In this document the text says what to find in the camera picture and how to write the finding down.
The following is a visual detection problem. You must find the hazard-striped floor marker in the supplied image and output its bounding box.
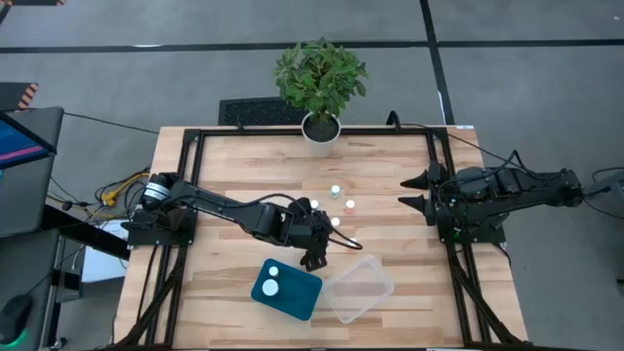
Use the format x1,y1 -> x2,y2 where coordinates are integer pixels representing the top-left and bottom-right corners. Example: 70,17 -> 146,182
0,81 -> 40,111

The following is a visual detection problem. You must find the yellow cable bundle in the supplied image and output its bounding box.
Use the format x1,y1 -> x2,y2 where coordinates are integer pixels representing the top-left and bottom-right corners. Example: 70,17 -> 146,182
99,171 -> 151,209

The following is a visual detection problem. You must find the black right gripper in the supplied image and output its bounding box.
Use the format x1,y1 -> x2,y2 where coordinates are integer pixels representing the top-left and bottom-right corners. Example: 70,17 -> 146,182
397,164 -> 457,226

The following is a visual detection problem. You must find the black aluminium table frame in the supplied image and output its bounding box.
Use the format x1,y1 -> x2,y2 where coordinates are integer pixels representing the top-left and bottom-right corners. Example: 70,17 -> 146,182
104,125 -> 537,351

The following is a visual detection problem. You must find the thin black floor cable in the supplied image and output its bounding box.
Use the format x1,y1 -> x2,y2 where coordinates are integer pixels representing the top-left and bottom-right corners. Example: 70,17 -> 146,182
62,111 -> 160,135

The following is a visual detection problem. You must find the white box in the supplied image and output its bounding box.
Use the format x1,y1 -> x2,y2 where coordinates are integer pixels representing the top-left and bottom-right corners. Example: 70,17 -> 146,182
80,219 -> 131,284

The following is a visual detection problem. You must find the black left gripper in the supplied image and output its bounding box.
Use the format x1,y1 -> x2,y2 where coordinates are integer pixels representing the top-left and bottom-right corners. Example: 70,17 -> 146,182
280,197 -> 337,273

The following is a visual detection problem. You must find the teal plastic bin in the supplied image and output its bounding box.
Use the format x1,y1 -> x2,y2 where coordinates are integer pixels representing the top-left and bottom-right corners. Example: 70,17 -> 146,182
250,256 -> 324,323

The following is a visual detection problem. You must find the black computer mouse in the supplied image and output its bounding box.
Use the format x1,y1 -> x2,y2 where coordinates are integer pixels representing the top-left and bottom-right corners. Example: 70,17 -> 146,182
0,292 -> 34,347

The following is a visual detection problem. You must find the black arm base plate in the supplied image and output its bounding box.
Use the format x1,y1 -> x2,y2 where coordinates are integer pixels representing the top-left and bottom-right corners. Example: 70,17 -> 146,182
436,214 -> 508,245
121,207 -> 199,248

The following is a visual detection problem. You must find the green leafy plant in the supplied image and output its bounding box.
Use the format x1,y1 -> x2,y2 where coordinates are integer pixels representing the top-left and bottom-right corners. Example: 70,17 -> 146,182
272,37 -> 370,123

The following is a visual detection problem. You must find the clear plastic bin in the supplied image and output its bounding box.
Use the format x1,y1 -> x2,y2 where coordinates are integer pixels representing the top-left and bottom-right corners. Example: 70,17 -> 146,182
319,253 -> 396,326

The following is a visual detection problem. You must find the white plant pot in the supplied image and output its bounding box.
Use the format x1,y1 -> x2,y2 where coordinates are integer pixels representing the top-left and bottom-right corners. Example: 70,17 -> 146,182
300,110 -> 342,159

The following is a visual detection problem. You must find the black keyboard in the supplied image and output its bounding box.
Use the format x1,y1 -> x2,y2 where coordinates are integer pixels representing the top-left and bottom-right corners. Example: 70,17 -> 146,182
217,96 -> 311,127

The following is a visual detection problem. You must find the monitor with blue screen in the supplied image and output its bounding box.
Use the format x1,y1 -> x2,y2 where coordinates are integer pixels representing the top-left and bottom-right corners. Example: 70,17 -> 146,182
0,105 -> 65,239

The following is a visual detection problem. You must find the dark grey desk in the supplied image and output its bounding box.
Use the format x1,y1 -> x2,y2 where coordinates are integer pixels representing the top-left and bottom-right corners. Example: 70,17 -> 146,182
0,204 -> 131,351

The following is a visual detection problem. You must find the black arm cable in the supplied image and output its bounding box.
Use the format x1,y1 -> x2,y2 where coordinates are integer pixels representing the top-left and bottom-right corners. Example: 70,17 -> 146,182
260,192 -> 365,251

